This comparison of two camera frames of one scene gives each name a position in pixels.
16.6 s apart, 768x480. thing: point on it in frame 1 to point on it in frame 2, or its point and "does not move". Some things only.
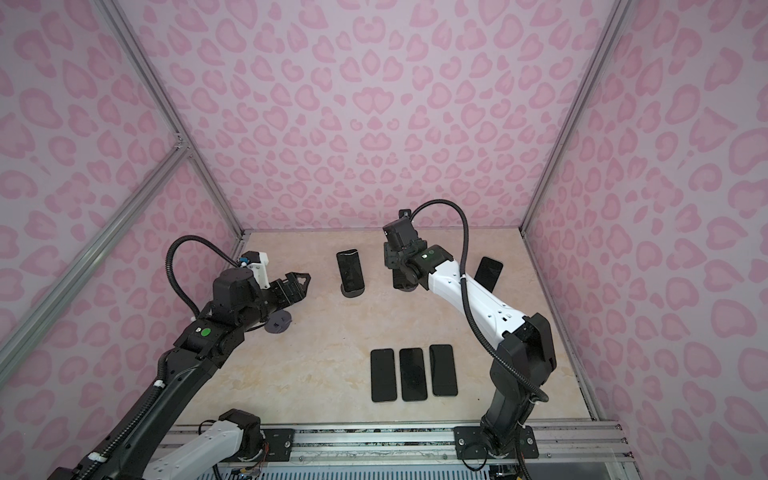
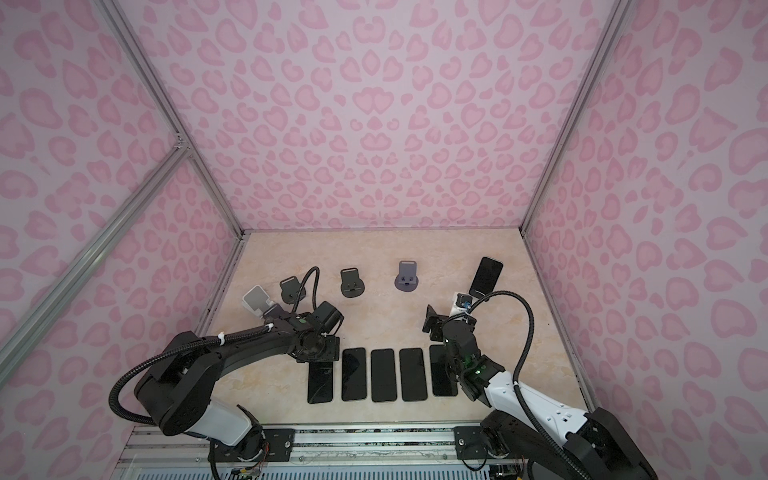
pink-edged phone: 383,375 does not move
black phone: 350,268 to 320,382
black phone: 443,370 does not move
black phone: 488,272 does not move
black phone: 401,282 to 354,373
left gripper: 297,291 to 333,353
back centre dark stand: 405,284 does not move
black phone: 413,374 does not move
